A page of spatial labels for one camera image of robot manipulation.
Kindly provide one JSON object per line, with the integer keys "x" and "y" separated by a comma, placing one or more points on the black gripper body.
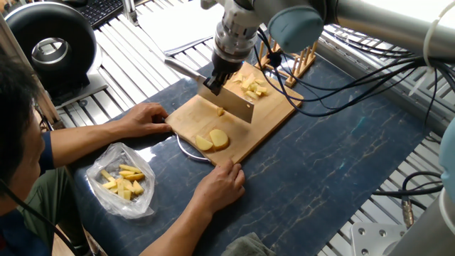
{"x": 232, "y": 54}

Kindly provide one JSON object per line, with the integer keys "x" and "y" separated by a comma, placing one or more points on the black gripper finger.
{"x": 227, "y": 78}
{"x": 212, "y": 81}

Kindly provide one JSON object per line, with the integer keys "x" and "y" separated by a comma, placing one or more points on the thin cut potato slice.
{"x": 238, "y": 79}
{"x": 247, "y": 85}
{"x": 264, "y": 91}
{"x": 256, "y": 82}
{"x": 252, "y": 96}

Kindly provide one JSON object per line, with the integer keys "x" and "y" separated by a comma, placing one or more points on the steel cleaver knife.
{"x": 233, "y": 107}

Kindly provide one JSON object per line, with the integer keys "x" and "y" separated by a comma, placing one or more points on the narrow potato wedge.
{"x": 221, "y": 112}

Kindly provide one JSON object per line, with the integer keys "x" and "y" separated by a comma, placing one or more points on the bamboo cutting board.
{"x": 274, "y": 117}

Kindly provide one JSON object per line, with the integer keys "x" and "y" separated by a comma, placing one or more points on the person's left forearm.
{"x": 78, "y": 142}

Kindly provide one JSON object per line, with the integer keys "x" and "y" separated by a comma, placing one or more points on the person's right forearm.
{"x": 167, "y": 235}

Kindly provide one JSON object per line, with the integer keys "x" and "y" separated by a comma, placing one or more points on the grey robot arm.
{"x": 384, "y": 21}

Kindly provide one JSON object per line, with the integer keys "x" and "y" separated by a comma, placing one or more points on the person's left hand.
{"x": 146, "y": 119}

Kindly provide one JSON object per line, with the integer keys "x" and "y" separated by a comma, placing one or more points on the person's right hand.
{"x": 220, "y": 185}

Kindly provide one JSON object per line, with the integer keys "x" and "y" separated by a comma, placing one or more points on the white sheet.
{"x": 178, "y": 25}

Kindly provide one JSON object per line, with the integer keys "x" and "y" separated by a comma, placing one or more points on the wooden knife rack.
{"x": 302, "y": 64}

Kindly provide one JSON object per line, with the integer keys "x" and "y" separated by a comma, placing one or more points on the dark blue marble mat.
{"x": 327, "y": 163}

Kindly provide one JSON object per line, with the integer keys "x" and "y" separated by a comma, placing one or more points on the black keyboard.
{"x": 99, "y": 11}

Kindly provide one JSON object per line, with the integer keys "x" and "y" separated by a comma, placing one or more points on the plastic bag of potato sticks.
{"x": 117, "y": 181}

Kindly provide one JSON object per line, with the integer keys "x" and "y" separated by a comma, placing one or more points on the grey-green cloth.
{"x": 245, "y": 245}

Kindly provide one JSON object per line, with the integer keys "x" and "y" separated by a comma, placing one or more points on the wooden pole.
{"x": 28, "y": 75}

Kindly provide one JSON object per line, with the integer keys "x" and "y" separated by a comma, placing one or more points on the olive trousers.
{"x": 39, "y": 213}

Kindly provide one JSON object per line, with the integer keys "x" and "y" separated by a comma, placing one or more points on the metal mounting plate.
{"x": 377, "y": 242}

